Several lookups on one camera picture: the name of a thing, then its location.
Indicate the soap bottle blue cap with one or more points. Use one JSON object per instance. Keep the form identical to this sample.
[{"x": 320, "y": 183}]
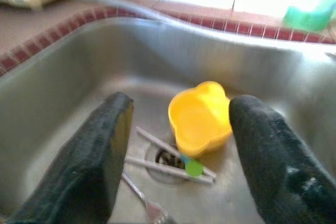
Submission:
[{"x": 307, "y": 18}]

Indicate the stainless steel sink basin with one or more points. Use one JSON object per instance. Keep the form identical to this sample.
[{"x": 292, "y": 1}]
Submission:
[{"x": 78, "y": 64}]

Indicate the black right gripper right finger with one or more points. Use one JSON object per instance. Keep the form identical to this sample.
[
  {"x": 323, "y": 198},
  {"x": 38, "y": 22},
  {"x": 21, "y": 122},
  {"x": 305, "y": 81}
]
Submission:
[{"x": 275, "y": 169}]

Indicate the metal fork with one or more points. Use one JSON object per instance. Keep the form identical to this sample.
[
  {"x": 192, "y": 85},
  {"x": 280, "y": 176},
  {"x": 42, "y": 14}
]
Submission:
[{"x": 155, "y": 208}]

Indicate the yellow plastic bowl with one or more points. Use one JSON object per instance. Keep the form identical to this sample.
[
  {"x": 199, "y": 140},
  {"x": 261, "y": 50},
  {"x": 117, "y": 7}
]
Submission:
[{"x": 197, "y": 119}]

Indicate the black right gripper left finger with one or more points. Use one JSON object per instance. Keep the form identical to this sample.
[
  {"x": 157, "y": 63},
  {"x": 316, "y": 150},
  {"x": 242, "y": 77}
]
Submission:
[{"x": 78, "y": 176}]

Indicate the white plastic chopstick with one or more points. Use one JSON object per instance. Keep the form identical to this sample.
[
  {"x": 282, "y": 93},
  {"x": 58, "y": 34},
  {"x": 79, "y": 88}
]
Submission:
[
  {"x": 157, "y": 167},
  {"x": 157, "y": 141}
]

